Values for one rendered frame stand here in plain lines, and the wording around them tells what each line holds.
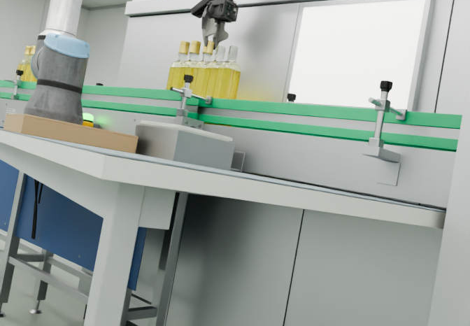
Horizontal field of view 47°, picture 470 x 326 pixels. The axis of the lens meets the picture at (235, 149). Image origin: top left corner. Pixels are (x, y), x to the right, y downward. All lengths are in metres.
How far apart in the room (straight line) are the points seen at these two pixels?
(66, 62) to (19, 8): 6.60
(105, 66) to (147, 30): 5.52
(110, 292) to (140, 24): 1.74
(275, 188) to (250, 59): 1.07
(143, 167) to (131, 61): 1.68
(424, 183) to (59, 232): 1.34
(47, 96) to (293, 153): 0.65
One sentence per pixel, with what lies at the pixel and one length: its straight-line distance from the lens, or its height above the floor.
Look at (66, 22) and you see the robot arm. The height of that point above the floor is 1.08.
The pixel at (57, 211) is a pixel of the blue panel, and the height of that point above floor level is 0.48.
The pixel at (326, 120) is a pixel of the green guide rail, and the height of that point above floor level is 0.93.
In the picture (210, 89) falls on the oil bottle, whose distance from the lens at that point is 1.73.
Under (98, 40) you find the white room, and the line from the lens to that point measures 8.16.
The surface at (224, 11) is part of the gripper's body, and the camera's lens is 1.79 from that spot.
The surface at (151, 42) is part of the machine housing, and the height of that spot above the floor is 1.21.
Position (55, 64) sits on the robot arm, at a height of 0.94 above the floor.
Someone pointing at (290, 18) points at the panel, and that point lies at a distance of 1.80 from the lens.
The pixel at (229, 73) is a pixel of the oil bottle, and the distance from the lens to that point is 1.70.
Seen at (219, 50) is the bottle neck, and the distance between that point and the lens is 1.77.
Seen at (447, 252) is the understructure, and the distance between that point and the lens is 1.07.
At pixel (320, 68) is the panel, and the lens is 1.68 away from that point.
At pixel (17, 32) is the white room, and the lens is 7.99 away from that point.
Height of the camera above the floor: 0.76
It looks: 2 degrees up
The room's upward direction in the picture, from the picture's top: 10 degrees clockwise
